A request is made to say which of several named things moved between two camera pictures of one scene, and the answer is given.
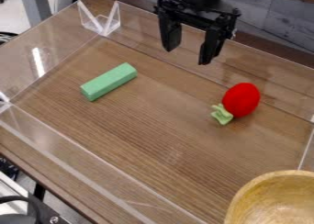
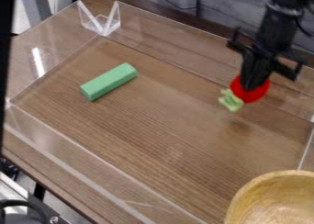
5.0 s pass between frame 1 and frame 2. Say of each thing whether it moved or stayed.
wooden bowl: stayed
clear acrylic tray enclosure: stayed
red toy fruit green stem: moved
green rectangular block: stayed
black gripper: moved
